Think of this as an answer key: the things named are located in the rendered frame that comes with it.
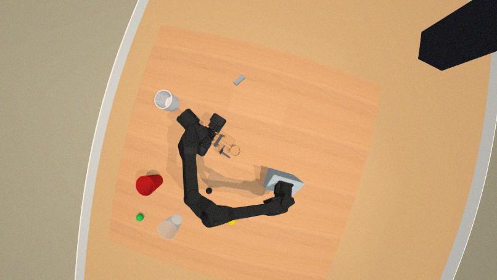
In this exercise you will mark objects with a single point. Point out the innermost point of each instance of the white cup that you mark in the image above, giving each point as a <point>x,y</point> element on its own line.
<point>166,100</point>

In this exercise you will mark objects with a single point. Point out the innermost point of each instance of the red plastic cup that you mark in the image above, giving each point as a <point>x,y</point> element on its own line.
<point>146,185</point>

